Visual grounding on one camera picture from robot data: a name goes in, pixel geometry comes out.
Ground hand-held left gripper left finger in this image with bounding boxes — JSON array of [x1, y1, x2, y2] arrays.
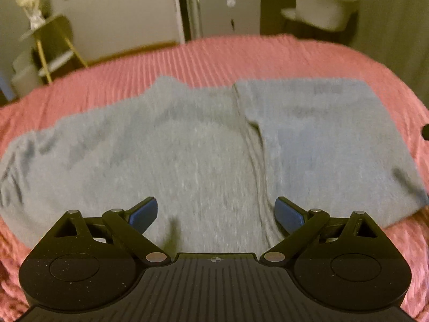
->
[[45, 197, 171, 266]]

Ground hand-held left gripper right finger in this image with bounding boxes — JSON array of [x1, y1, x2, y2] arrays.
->
[[261, 196, 391, 266]]

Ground grey fleece pants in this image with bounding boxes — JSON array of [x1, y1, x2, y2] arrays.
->
[[0, 75, 429, 253]]

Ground green curtain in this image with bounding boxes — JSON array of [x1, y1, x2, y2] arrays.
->
[[348, 0, 429, 86]]

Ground white shell-back chair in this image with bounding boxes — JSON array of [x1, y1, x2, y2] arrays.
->
[[280, 0, 361, 31]]

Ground pink ribbed blanket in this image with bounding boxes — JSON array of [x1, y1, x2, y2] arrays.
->
[[0, 34, 429, 322]]

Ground grey drawer cabinet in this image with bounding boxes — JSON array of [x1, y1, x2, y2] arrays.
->
[[195, 0, 262, 38]]

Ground white side table gold legs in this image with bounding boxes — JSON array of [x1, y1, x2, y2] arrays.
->
[[19, 15, 88, 85]]

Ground wrapped flower bouquet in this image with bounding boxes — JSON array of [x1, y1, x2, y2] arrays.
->
[[15, 0, 46, 31]]

